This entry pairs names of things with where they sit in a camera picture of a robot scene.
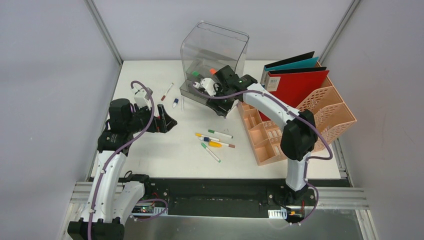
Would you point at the aluminium frame rail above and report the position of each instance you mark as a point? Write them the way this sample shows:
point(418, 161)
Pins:
point(329, 198)

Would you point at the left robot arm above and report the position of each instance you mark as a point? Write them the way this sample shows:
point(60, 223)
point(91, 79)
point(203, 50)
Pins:
point(104, 215)

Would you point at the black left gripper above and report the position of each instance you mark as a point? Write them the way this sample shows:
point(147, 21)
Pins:
point(157, 122)

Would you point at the white acrylic marker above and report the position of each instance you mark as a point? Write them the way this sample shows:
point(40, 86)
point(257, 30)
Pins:
point(182, 104)

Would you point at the orange tip black highlighter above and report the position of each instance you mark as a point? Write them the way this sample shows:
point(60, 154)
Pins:
point(212, 71)

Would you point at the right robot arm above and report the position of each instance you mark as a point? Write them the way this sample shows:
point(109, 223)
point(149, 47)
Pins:
point(278, 122)

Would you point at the blue cap brown marker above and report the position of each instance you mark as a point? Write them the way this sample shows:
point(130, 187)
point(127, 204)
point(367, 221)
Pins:
point(223, 144)

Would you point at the teal notebook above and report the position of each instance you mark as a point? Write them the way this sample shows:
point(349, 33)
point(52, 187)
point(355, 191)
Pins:
point(305, 60)

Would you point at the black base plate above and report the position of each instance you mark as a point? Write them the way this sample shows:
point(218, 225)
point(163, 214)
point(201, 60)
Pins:
point(203, 197)

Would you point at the blue cap small bottle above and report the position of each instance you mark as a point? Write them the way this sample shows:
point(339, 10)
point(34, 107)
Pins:
point(175, 103)

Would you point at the clear drawer organizer box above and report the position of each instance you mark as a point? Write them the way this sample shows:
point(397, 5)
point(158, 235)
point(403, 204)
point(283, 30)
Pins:
point(211, 46)

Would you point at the brown cap acrylic marker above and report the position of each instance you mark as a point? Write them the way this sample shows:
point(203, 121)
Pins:
point(167, 91)

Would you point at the red notebook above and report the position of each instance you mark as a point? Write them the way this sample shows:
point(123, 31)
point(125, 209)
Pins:
point(292, 86)

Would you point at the left circuit board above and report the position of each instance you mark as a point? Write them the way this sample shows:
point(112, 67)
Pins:
point(143, 209)

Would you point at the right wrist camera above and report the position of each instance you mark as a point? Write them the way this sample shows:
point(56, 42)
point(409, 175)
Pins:
point(205, 86)

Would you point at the green tip black highlighter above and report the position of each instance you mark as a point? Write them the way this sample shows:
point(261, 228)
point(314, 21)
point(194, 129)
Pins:
point(195, 74)

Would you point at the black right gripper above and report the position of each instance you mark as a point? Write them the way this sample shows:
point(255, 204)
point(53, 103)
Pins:
point(214, 103)

